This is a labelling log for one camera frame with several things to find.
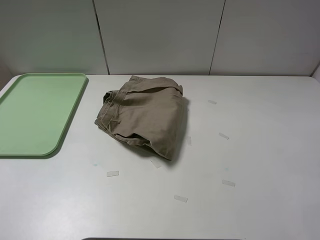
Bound khaki shorts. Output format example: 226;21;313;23
94;75;185;161

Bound green plastic tray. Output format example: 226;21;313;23
0;73;89;159

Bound clear tape strip beside shorts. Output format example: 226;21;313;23
186;136;192;146

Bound clear tape strip near shorts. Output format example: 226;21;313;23
150;158;162;169

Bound clear tape strip far right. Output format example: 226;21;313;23
208;100;217;105

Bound clear tape strip mid right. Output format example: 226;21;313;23
218;132;230;140

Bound clear tape strip left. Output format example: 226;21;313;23
106;171;120;178

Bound clear tape strip right front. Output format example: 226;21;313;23
222;179;236;187

